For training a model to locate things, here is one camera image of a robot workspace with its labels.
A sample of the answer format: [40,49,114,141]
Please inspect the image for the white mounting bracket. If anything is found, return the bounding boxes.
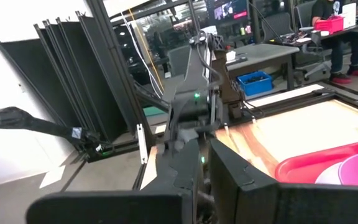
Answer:
[136,123,149,165]

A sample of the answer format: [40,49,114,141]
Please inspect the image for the display screen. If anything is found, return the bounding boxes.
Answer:
[206,0,250,21]

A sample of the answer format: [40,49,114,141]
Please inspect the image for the black floor box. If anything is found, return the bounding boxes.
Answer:
[85,136,116,163]

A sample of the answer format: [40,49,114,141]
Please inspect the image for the grey desk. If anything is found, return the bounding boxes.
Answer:
[225,43,301,91]

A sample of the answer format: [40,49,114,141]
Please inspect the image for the black cable sleeve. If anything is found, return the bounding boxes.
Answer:
[0,106,105,147]

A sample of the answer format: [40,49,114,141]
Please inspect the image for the person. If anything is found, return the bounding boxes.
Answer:
[309,0,358,85]

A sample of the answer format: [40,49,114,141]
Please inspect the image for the dark office desk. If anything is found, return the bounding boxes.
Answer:
[280,17,358,47]

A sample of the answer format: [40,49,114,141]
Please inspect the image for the black folding partition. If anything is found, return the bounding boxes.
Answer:
[0,11,130,147]

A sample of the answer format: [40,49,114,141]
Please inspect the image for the white laptop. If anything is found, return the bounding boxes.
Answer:
[342,2,357,29]

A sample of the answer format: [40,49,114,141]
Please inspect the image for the red plastic tray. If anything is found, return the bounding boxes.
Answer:
[273,139,358,184]

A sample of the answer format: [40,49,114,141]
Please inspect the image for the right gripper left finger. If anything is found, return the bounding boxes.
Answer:
[140,139,201,224]

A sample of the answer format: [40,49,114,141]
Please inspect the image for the yellow cable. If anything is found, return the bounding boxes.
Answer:
[128,8,165,91]

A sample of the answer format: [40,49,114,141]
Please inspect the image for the white cable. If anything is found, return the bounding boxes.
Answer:
[119,12,165,97]

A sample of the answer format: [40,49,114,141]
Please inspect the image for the lavender grey plate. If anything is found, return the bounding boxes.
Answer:
[314,161,343,185]

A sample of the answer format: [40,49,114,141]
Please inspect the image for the blue storage bin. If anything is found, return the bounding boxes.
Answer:
[236,70,275,96]

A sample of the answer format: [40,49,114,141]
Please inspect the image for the grey office chair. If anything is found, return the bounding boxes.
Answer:
[295,1,334,82]
[261,12,295,44]
[167,45,192,77]

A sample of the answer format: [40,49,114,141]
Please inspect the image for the red plastic bin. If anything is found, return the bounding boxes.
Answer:
[314,15,345,34]

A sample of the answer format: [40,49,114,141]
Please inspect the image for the green floor mat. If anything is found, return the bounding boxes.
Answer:
[143,105,167,118]

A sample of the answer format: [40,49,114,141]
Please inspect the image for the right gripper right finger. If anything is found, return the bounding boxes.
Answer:
[209,138,279,224]

